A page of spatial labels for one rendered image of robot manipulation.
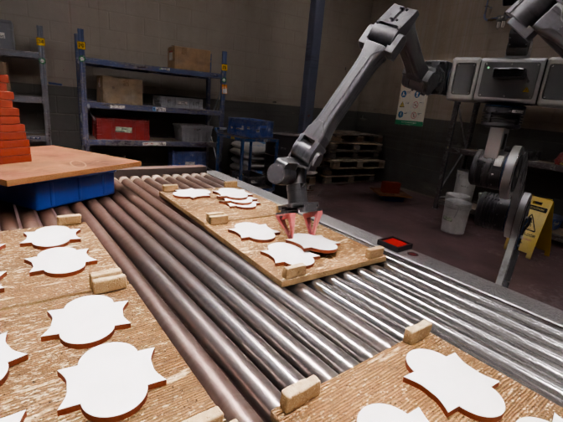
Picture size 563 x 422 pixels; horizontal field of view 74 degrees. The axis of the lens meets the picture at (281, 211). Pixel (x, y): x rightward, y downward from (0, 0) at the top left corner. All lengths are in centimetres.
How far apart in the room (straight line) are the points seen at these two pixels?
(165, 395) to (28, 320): 30
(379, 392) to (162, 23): 591
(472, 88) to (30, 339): 149
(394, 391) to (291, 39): 669
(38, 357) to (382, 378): 49
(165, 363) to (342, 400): 25
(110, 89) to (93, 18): 105
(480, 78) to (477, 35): 498
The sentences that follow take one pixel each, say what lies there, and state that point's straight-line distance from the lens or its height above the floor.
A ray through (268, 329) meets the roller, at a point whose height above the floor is 92.
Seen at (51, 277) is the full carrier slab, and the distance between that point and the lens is 89.
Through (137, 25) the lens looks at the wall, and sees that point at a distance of 611.
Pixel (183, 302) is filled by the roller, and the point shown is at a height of 92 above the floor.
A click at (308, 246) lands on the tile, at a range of 98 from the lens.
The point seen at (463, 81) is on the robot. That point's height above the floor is 144.
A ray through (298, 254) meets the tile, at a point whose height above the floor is 95.
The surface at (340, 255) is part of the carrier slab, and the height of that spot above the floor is 94.
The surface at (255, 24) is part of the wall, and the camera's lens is 673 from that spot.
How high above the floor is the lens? 131
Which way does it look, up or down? 16 degrees down
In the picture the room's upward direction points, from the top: 5 degrees clockwise
